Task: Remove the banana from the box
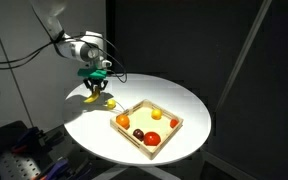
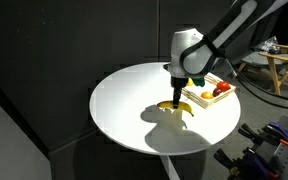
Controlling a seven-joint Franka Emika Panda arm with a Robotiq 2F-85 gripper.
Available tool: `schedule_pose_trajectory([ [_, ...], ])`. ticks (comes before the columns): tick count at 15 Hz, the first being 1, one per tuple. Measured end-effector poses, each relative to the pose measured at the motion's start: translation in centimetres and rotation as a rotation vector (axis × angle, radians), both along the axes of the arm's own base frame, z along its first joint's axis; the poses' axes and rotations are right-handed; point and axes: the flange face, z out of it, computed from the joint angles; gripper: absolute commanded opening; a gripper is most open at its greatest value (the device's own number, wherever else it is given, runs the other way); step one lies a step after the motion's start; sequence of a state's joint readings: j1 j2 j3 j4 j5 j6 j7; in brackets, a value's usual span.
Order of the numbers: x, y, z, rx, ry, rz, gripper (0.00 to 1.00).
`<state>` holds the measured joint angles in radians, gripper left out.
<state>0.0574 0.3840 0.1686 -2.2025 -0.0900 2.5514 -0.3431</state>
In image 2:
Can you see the yellow banana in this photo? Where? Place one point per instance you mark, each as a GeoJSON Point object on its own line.
{"type": "Point", "coordinates": [185, 107]}

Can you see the round white table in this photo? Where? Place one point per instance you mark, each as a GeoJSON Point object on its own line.
{"type": "Point", "coordinates": [124, 100]}

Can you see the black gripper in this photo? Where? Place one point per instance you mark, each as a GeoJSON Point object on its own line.
{"type": "Point", "coordinates": [179, 82]}

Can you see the purple orange spring clamp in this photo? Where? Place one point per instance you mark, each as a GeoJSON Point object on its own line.
{"type": "Point", "coordinates": [277, 131]}
{"type": "Point", "coordinates": [254, 161]}

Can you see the wooden slatted box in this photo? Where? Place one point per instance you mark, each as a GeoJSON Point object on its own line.
{"type": "Point", "coordinates": [202, 101]}

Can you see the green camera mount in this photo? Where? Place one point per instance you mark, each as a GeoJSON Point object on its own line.
{"type": "Point", "coordinates": [199, 82]}

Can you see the crumpled clear plastic bag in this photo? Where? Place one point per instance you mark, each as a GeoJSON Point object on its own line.
{"type": "Point", "coordinates": [268, 44]}

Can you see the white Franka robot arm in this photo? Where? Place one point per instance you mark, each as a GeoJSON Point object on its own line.
{"type": "Point", "coordinates": [197, 50]}

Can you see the orange fruit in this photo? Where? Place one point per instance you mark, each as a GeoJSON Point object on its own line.
{"type": "Point", "coordinates": [207, 95]}

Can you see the white table pedestal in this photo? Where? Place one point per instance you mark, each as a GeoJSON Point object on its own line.
{"type": "Point", "coordinates": [170, 168]}

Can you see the wooden armchair grey cushion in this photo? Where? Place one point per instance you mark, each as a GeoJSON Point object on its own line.
{"type": "Point", "coordinates": [274, 66]}

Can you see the dark purple plum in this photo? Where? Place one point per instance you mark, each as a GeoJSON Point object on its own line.
{"type": "Point", "coordinates": [217, 92]}

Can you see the large red apple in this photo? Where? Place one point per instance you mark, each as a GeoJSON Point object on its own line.
{"type": "Point", "coordinates": [223, 86]}

